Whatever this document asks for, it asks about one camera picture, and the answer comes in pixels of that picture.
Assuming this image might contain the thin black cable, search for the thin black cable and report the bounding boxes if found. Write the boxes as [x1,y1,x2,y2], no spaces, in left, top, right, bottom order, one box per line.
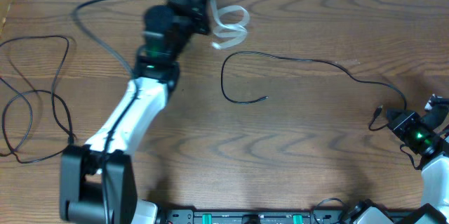
[220,51,408,132]

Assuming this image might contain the thick black USB cable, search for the thick black USB cable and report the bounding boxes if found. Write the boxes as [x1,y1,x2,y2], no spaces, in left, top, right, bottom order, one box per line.
[0,34,76,165]

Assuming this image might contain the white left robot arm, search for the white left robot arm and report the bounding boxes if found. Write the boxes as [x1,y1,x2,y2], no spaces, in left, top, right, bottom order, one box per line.
[60,0,210,223]

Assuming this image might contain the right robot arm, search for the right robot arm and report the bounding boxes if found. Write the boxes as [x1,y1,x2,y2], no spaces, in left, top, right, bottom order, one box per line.
[387,106,448,223]

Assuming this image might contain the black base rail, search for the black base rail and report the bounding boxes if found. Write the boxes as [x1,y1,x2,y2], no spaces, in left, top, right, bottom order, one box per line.
[136,197,449,224]

